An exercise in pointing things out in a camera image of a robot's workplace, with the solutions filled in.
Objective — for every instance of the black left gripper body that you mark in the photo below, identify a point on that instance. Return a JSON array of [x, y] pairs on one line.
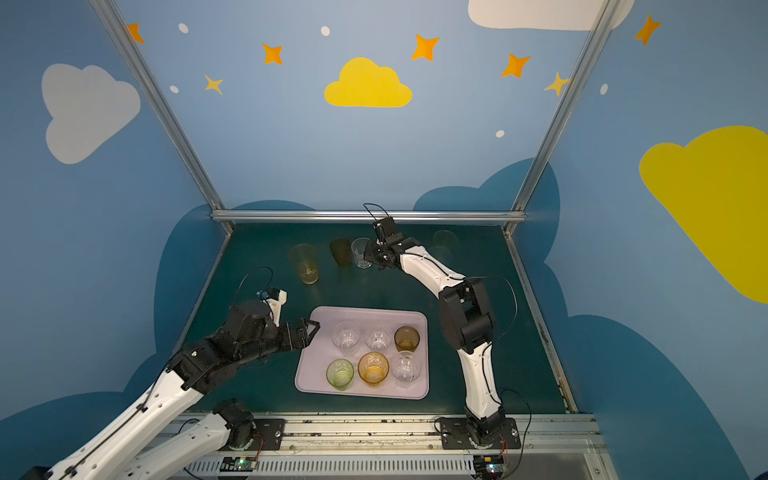
[[294, 336]]

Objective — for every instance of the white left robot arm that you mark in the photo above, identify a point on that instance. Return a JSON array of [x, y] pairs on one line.
[[192, 372]]

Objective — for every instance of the right green circuit board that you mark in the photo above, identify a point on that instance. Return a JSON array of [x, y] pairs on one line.
[[488, 468]]

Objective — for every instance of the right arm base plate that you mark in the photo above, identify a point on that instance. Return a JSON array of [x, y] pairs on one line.
[[462, 434]]

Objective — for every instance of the clear faceted glass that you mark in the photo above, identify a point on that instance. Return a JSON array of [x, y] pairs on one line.
[[346, 338], [379, 338], [358, 248], [405, 368]]

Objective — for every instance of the aluminium corner post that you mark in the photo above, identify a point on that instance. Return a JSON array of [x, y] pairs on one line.
[[113, 22], [580, 74]]

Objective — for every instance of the tall yellow plastic cup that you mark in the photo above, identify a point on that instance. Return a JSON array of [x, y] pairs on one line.
[[304, 260]]

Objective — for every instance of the small green cup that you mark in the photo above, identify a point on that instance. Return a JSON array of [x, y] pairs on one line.
[[340, 374]]

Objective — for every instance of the lilac plastic tray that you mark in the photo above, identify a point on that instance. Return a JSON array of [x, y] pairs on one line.
[[310, 376]]

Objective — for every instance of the aluminium right corner post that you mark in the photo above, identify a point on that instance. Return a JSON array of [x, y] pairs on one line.
[[580, 74]]

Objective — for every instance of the left green circuit board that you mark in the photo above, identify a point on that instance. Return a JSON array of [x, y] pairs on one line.
[[238, 465]]

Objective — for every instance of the brown amber short cup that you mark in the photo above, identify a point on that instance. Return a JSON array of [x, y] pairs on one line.
[[406, 338]]

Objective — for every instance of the green circuit board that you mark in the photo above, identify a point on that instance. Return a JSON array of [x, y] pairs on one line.
[[488, 468], [238, 465]]

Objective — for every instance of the yellow short cup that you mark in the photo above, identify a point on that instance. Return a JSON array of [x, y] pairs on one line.
[[373, 368]]

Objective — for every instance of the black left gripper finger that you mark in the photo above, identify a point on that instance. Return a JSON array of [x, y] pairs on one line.
[[301, 340], [305, 327]]

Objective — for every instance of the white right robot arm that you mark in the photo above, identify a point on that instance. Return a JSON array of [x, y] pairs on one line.
[[466, 317]]

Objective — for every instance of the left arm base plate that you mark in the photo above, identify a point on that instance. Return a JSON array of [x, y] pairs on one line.
[[263, 434]]

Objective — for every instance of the aluminium back frame rail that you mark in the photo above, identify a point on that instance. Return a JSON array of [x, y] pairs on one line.
[[421, 217]]

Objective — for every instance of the aluminium front rail base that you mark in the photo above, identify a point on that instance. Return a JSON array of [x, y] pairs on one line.
[[400, 446]]

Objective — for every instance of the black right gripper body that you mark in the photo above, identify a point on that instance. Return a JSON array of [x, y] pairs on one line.
[[380, 255]]

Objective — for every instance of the aluminium left corner post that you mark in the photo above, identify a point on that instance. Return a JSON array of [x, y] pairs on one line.
[[113, 22]]

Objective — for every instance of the tall pale blue cup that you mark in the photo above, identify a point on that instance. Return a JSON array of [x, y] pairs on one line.
[[441, 254]]

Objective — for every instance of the dark olive cup back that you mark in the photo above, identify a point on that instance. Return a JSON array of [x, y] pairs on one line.
[[341, 251]]

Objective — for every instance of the green tinted cup back right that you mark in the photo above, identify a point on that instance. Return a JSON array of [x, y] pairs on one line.
[[445, 239]]

